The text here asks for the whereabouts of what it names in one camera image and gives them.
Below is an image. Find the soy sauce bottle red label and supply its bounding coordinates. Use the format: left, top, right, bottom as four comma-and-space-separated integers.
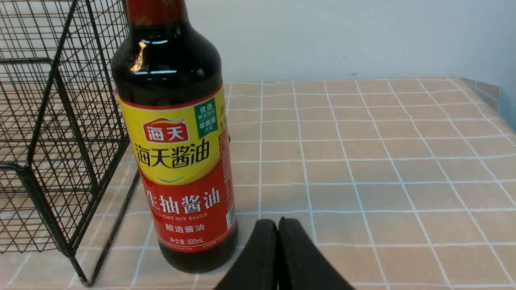
111, 0, 238, 273

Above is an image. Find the black wire mesh shelf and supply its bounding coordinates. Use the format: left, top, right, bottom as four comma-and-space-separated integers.
0, 0, 139, 288

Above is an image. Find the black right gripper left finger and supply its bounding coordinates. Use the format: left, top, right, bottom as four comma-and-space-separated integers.
215, 219, 278, 290

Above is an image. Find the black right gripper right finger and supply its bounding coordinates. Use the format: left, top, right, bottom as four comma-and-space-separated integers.
278, 217, 354, 290

